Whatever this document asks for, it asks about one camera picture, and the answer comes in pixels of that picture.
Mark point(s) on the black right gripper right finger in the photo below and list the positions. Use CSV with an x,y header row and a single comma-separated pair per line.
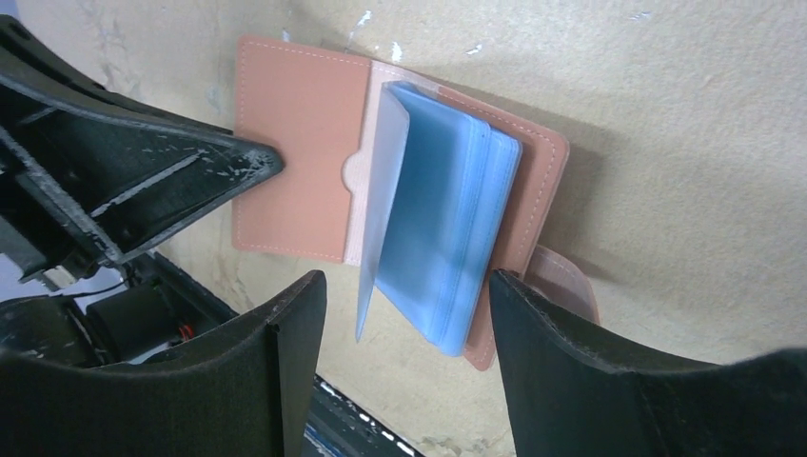
x,y
574,388

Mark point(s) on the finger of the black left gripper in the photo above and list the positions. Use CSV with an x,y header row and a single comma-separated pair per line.
x,y
92,177

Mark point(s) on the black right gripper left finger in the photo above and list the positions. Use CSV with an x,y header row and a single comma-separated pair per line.
x,y
241,389

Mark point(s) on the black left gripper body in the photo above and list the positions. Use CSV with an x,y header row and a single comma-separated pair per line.
x,y
89,315

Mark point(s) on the pink leather card holder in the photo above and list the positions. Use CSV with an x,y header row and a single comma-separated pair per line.
x,y
341,135

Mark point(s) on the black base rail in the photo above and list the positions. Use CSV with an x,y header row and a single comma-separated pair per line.
x,y
337,426

